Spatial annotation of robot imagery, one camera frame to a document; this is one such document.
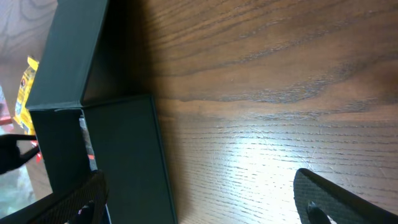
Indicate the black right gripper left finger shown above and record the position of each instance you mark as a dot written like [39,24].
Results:
[81,203]

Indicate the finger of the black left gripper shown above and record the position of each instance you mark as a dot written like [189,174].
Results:
[11,157]

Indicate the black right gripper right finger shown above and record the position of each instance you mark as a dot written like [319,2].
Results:
[319,200]

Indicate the black snack packet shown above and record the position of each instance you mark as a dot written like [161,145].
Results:
[88,145]

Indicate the red snack packet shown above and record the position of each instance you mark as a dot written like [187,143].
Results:
[6,120]

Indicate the yellow snack packet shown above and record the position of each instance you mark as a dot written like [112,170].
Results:
[22,116]

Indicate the black open gift box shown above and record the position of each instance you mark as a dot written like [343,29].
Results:
[89,85]

